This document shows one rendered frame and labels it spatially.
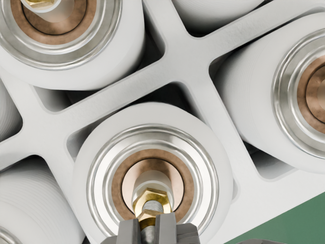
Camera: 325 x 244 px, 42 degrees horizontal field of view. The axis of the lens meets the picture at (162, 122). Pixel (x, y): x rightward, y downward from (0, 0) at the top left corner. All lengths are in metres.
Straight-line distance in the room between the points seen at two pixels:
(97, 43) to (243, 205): 0.17
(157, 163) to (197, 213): 0.04
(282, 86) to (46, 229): 0.16
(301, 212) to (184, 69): 0.28
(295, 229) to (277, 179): 0.22
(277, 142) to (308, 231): 0.31
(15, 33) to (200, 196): 0.14
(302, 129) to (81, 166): 0.13
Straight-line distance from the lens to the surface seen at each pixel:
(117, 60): 0.25
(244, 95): 0.27
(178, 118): 0.24
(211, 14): 0.32
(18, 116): 0.38
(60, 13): 0.23
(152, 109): 0.25
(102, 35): 0.24
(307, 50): 0.25
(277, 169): 0.35
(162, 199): 0.20
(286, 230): 0.54
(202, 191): 0.25
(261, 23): 0.33
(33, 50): 0.25
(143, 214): 0.17
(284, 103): 0.25
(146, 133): 0.24
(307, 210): 0.54
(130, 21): 0.25
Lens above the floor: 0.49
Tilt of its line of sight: 86 degrees down
